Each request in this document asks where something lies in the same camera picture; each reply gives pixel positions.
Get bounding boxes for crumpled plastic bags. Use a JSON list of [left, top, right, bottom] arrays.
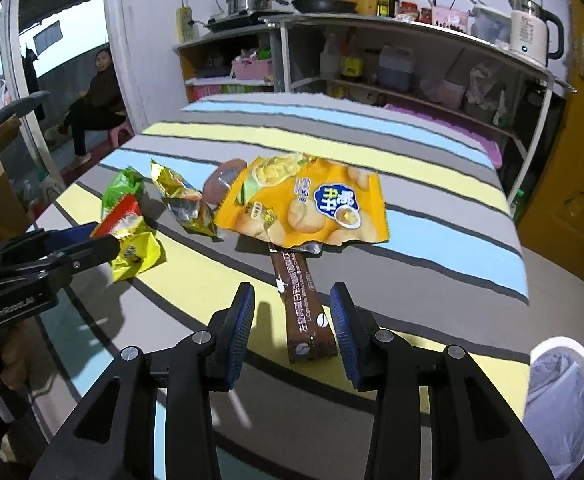
[[464, 62, 505, 116]]

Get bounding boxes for pink chopstick holder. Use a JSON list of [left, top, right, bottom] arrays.
[[418, 0, 469, 33]]

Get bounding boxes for pink plastic stool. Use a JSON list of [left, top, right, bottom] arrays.
[[107, 122, 134, 148]]

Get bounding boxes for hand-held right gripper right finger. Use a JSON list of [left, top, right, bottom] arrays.
[[328, 281, 548, 480]]

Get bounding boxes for person's left hand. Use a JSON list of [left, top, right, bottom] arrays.
[[0, 327, 43, 391]]

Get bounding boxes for green snack packet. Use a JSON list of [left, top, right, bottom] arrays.
[[101, 165, 145, 221]]

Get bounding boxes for yellow label bottle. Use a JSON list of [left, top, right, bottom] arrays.
[[340, 42, 364, 82]]

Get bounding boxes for yellow chip bag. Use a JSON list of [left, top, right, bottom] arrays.
[[213, 154, 390, 256]]

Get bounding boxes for black induction cooker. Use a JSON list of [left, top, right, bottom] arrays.
[[204, 10, 293, 31]]

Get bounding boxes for low metal shelf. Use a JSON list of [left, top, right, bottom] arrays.
[[173, 27, 285, 103]]

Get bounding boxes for crumpled gold snack packet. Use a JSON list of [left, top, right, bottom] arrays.
[[150, 159, 223, 240]]

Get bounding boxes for small yellow snack packet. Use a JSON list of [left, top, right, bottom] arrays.
[[111, 230, 167, 283]]

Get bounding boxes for pink and green boxes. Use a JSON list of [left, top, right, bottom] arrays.
[[187, 81, 274, 103]]

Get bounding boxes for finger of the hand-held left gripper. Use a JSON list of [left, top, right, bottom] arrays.
[[47, 235, 121, 283], [0, 224, 102, 266]]

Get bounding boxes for striped bed sheet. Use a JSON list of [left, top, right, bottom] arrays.
[[32, 92, 533, 480]]

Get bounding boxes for clear plastic container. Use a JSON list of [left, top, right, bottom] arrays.
[[470, 2, 513, 45]]

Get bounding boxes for brown stick packet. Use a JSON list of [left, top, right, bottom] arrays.
[[267, 242, 339, 365]]

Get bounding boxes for pink plastic basket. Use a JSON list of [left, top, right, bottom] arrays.
[[232, 57, 274, 81]]

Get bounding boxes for white plastic bottle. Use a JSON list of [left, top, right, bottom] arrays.
[[320, 35, 340, 81]]

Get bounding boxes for wooden door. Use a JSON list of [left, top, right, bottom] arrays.
[[517, 0, 584, 286]]

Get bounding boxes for white trash bin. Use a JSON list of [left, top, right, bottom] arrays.
[[522, 337, 584, 480]]

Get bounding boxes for small brown round packet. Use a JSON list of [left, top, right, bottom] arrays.
[[203, 158, 249, 206]]

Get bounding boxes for white electric kettle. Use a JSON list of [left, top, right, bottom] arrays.
[[508, 0, 565, 67]]

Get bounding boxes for metal shelf rack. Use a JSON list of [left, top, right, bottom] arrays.
[[264, 12, 578, 206]]

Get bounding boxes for yellow power strip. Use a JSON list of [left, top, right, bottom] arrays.
[[176, 6, 195, 43]]

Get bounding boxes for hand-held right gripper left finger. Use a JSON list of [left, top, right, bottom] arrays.
[[29, 281, 256, 480]]

